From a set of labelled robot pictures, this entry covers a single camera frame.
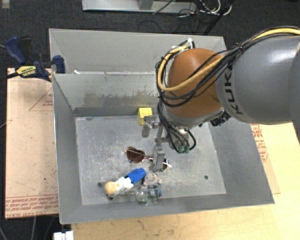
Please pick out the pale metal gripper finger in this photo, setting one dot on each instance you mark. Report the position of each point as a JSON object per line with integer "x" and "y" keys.
{"x": 159, "y": 160}
{"x": 146, "y": 129}

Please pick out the yellow block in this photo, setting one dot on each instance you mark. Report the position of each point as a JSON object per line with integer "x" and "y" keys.
{"x": 144, "y": 114}

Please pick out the grey smiley face disc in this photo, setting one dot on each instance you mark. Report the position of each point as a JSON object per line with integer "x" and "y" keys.
{"x": 152, "y": 178}

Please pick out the brown heart-shaped sunglasses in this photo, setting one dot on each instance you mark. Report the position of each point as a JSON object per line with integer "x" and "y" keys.
{"x": 135, "y": 156}

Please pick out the clear glass cup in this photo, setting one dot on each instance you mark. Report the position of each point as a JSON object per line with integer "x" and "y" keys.
{"x": 147, "y": 195}

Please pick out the white and blue toy figure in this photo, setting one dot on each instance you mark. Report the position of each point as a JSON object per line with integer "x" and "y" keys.
{"x": 123, "y": 184}

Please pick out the grey metal bin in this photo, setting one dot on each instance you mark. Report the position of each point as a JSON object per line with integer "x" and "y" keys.
{"x": 102, "y": 146}

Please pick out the brown cardboard board, red print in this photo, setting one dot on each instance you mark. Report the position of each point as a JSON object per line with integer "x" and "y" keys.
{"x": 30, "y": 146}

